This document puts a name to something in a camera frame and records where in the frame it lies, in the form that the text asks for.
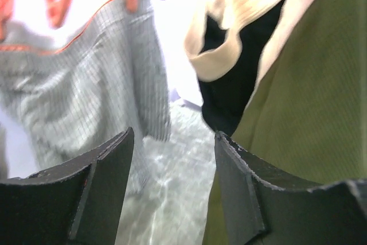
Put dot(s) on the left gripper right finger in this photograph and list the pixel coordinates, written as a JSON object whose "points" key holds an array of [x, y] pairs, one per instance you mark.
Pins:
{"points": [[265, 205]]}

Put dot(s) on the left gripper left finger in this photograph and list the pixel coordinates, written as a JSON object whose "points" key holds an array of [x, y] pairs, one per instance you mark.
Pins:
{"points": [[76, 202]]}

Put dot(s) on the olive green underwear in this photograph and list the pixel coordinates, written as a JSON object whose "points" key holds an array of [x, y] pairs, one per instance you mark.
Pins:
{"points": [[307, 113]]}

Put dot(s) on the black underwear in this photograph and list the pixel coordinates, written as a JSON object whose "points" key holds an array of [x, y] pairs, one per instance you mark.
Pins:
{"points": [[224, 43]]}

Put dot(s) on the grey striped hanging underwear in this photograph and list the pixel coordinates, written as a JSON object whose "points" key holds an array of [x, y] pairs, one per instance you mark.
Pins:
{"points": [[108, 77]]}

